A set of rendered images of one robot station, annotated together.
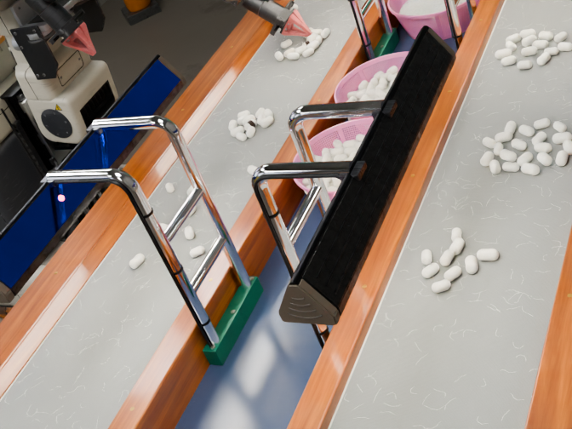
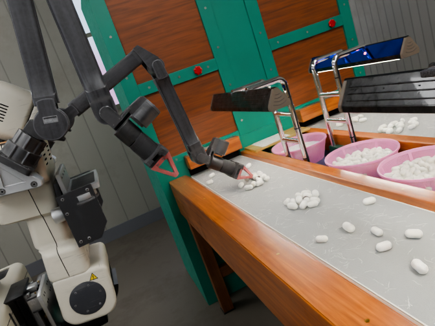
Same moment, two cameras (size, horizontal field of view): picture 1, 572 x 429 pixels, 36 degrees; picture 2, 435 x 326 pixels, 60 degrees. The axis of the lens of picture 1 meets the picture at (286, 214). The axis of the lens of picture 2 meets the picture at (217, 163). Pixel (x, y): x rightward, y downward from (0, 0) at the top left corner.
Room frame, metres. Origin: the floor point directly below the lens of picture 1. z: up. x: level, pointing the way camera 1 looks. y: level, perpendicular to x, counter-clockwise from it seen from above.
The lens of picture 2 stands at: (1.39, 1.02, 1.24)
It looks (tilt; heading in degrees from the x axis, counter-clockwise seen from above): 14 degrees down; 309
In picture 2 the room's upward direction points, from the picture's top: 19 degrees counter-clockwise
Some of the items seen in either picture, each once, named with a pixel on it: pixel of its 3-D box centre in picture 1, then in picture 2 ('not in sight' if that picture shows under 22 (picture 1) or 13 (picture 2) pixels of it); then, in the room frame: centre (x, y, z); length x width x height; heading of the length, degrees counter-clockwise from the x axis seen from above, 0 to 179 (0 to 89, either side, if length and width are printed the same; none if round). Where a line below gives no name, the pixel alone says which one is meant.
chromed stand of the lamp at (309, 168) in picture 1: (357, 243); not in sight; (1.13, -0.09, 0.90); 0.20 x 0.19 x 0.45; 144
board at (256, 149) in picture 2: not in sight; (276, 138); (2.35, -0.73, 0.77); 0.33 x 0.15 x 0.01; 54
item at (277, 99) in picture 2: not in sight; (241, 99); (2.20, -0.27, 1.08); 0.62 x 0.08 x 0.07; 144
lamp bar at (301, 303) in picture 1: (375, 153); not in sight; (1.09, -0.16, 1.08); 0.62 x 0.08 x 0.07; 144
